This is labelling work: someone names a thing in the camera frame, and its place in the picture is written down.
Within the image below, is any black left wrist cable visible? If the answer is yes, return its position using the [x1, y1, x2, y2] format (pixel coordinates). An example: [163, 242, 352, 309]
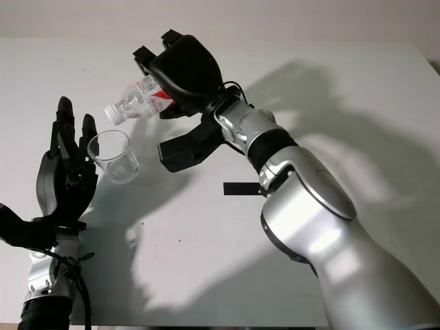
[43, 247, 96, 330]

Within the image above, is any clear glass cup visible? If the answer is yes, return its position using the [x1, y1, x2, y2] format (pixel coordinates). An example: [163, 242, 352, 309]
[86, 129, 140, 185]

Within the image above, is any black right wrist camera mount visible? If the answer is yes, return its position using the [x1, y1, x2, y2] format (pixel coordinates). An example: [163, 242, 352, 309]
[157, 112, 225, 173]

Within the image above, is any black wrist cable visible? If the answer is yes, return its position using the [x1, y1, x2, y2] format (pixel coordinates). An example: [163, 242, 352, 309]
[219, 80, 254, 108]
[43, 247, 96, 330]

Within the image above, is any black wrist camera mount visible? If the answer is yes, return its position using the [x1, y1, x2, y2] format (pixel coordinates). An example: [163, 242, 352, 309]
[157, 112, 225, 173]
[0, 202, 58, 250]

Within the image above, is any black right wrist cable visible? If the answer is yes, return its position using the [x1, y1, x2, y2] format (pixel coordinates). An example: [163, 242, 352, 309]
[219, 80, 254, 108]

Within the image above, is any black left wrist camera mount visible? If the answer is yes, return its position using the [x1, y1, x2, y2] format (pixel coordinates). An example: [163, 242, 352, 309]
[0, 202, 58, 250]

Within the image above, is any black tape strip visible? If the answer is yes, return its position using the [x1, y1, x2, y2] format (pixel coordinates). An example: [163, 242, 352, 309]
[223, 182, 266, 197]

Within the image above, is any clear plastic water bottle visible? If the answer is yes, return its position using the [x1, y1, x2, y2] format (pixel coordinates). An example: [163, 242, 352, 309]
[103, 76, 177, 125]

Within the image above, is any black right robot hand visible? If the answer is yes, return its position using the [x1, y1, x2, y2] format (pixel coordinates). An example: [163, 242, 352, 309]
[132, 30, 226, 120]

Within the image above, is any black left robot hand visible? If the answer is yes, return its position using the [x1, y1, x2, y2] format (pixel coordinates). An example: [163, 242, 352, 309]
[35, 96, 100, 225]

